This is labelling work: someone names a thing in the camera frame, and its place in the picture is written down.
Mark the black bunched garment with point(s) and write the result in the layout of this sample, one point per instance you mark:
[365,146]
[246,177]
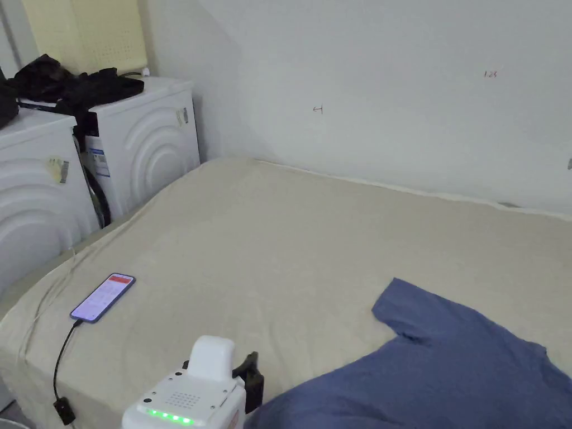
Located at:
[67,85]

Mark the dark blue shirt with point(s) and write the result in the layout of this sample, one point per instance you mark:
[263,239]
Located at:
[429,371]

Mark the bed with beige sheet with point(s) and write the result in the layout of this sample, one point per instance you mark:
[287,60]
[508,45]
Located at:
[277,250]

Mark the white washing machine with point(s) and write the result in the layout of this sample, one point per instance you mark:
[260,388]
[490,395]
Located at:
[143,152]
[35,201]

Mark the pale yellow perforated panel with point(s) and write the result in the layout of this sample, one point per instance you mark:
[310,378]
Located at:
[89,31]

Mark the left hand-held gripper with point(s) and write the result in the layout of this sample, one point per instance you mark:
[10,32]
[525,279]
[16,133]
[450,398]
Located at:
[187,397]

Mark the black bag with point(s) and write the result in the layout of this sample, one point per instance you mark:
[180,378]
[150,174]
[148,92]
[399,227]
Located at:
[6,105]

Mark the smartphone with lit screen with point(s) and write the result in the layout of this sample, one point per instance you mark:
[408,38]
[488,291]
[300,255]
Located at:
[103,296]

